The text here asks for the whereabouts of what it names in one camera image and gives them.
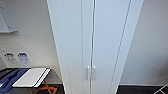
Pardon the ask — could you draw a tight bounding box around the white wardrobe door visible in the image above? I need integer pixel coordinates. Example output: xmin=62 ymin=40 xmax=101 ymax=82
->
xmin=53 ymin=0 xmax=94 ymax=94
xmin=92 ymin=0 xmax=132 ymax=94

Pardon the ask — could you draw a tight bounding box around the white door handle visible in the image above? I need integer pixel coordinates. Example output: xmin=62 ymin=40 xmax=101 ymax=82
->
xmin=86 ymin=65 xmax=92 ymax=81
xmin=91 ymin=65 xmax=97 ymax=81

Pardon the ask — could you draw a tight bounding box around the white wardrobe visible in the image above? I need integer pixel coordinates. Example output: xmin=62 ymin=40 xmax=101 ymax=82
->
xmin=45 ymin=0 xmax=145 ymax=94

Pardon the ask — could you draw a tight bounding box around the white flat board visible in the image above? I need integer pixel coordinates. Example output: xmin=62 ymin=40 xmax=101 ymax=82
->
xmin=12 ymin=67 xmax=48 ymax=88

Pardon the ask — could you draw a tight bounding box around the blue flat item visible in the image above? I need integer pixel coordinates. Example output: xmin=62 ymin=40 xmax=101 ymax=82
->
xmin=0 ymin=68 xmax=31 ymax=91

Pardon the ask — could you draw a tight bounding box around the white wall shelf box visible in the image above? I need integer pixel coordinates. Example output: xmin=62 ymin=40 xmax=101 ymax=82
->
xmin=0 ymin=5 xmax=19 ymax=34

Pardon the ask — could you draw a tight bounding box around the white frame object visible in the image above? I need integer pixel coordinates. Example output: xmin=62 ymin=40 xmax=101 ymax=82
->
xmin=153 ymin=83 xmax=168 ymax=94

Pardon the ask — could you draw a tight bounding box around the orange folding stand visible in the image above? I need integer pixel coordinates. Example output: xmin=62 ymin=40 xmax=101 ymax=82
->
xmin=29 ymin=84 xmax=58 ymax=94

